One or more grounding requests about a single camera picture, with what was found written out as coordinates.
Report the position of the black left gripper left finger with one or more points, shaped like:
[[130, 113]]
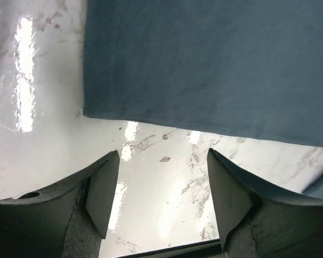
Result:
[[68, 218]]

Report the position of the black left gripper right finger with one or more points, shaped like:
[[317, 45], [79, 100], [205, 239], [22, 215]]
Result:
[[256, 218]]

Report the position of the blue-grey t-shirt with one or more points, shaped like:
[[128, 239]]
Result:
[[250, 69]]

